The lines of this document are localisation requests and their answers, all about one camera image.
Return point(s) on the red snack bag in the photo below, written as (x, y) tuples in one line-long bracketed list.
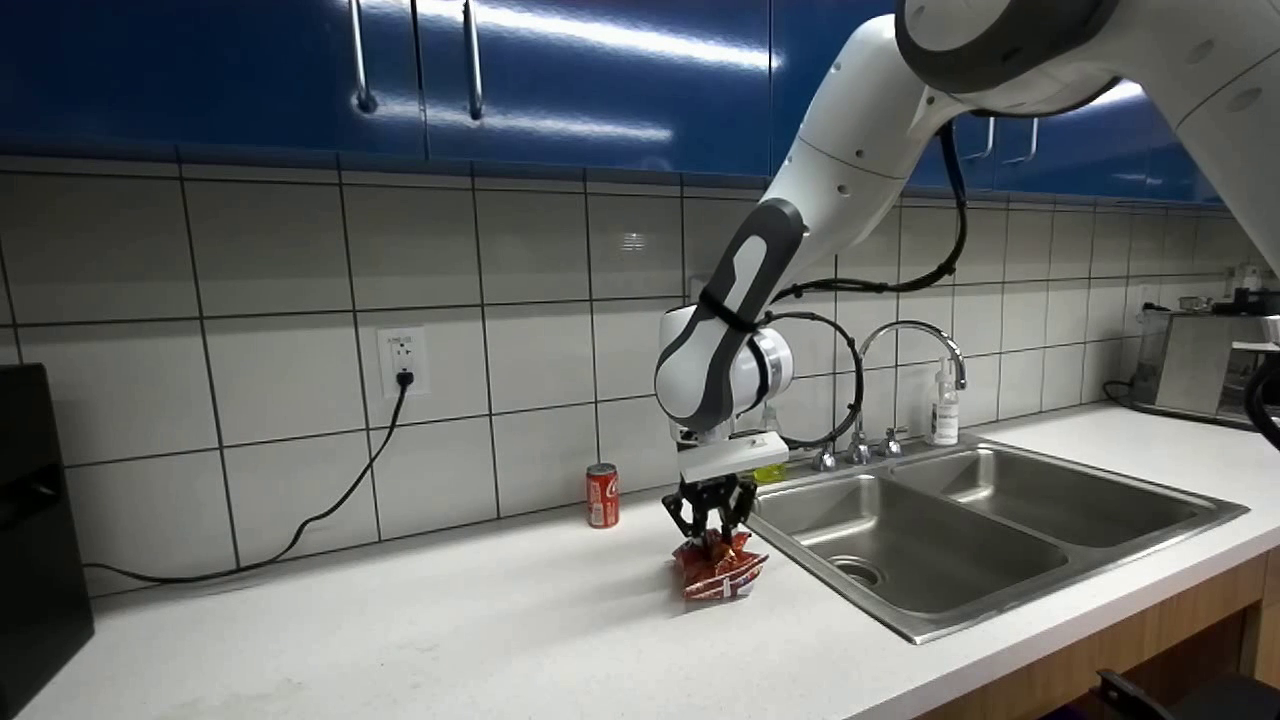
[(722, 570)]

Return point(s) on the silver coffee machine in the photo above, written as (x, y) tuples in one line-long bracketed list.
[(1205, 366)]

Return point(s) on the chrome gooseneck faucet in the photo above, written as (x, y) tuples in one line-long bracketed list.
[(869, 387)]

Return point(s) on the blue cabinet door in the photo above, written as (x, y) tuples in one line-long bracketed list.
[(1067, 152), (601, 92), (184, 73)]

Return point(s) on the black countertop appliance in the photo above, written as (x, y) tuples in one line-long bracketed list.
[(38, 532)]

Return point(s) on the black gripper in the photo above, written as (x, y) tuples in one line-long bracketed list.
[(710, 496)]

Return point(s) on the red soda can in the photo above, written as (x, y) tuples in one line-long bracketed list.
[(601, 496)]

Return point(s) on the white soap bottle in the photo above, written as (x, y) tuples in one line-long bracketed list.
[(946, 418)]

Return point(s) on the black chair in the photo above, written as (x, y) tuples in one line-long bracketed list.
[(1187, 697)]

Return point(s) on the stainless steel double sink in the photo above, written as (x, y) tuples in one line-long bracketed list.
[(933, 532)]

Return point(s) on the white wall power outlet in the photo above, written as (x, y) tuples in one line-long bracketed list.
[(403, 356)]

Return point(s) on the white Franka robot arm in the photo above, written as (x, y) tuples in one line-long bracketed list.
[(853, 147)]

